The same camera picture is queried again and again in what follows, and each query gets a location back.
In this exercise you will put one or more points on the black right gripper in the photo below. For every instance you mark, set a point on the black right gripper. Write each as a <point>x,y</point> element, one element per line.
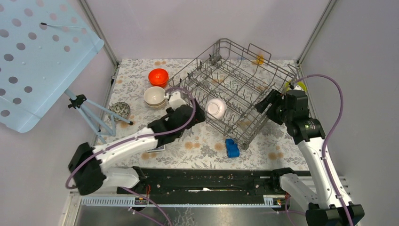
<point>273,95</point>

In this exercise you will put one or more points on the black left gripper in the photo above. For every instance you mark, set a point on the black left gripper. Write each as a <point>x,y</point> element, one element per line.
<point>199,116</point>

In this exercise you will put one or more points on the white bowl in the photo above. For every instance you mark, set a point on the white bowl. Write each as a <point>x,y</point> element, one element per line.
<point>215,108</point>

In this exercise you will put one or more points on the yellow bowl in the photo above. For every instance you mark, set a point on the yellow bowl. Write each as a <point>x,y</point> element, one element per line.
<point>290,85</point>

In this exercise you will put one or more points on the beige bowl with leaf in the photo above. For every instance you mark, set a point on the beige bowl with leaf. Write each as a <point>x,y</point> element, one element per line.
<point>158,106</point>

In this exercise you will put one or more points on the grey wire dish rack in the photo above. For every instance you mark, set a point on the grey wire dish rack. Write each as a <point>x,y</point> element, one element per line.
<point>227,70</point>

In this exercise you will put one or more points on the plain beige bowl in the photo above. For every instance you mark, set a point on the plain beige bowl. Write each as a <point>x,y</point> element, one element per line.
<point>154,95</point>

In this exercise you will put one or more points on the orange bowl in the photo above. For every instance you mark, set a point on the orange bowl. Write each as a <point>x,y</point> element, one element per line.
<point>158,74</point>
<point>162,84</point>

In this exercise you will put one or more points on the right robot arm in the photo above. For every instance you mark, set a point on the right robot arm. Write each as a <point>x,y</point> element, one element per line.
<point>329,204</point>

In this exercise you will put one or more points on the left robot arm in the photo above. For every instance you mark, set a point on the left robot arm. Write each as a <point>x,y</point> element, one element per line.
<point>92,167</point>

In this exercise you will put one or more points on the yellow clip on rack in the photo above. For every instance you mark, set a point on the yellow clip on rack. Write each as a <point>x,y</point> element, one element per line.
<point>259,60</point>

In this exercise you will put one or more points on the floral tablecloth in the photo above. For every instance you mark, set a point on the floral tablecloth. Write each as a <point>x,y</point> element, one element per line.
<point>202,146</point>

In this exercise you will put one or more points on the blue toy car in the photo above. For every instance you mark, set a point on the blue toy car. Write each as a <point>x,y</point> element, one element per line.
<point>232,148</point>

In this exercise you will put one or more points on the blue playing card box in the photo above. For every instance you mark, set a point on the blue playing card box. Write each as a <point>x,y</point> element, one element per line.
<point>158,149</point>

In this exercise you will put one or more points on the speckled stone coaster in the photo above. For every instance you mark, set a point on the speckled stone coaster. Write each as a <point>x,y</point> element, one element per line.
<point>121,109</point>

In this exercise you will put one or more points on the light blue tripod stand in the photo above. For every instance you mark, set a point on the light blue tripod stand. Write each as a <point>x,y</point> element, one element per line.
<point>97,124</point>

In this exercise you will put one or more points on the light blue perforated board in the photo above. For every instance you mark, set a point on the light blue perforated board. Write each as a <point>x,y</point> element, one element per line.
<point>44,46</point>

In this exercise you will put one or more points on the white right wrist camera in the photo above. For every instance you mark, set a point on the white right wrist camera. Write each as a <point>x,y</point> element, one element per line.
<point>298,88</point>

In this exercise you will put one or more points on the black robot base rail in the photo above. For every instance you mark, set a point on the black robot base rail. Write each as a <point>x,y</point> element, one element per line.
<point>209,186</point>

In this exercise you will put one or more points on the left aluminium frame post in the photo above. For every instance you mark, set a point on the left aluminium frame post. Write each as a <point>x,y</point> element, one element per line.
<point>97,29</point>

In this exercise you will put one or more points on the aluminium frame post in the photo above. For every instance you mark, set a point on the aluminium frame post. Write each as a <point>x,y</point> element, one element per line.
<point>97,29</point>
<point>319,25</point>

